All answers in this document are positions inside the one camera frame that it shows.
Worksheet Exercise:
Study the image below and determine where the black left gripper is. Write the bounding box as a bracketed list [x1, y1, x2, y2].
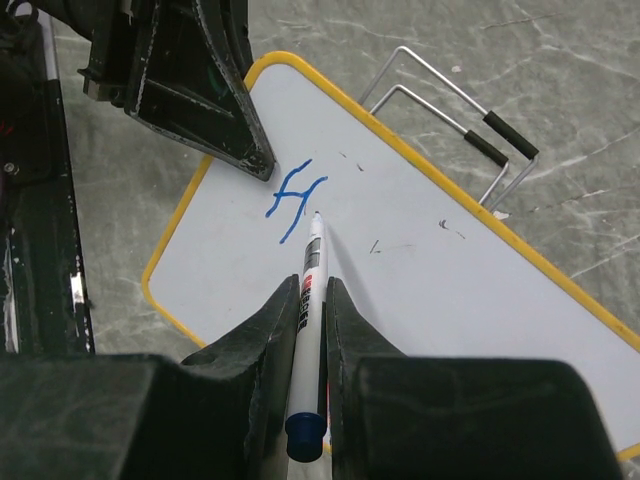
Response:
[32, 0, 276, 180]

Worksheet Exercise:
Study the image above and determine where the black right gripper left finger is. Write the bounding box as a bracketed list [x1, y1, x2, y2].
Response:
[1, 275, 299, 479]

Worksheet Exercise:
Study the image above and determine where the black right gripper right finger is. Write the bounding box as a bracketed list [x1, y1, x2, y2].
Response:
[326, 278, 622, 479]

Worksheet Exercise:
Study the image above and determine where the white blue whiteboard marker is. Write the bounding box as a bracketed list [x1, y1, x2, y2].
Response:
[285, 212, 328, 463]

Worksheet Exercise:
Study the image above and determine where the yellow framed whiteboard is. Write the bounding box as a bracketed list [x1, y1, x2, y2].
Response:
[142, 51, 639, 460]

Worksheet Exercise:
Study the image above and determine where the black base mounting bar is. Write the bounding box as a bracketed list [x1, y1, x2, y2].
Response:
[1, 1, 95, 354]

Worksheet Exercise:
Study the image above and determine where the wire whiteboard easel stand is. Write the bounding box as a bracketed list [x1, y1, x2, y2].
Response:
[358, 45, 541, 214]

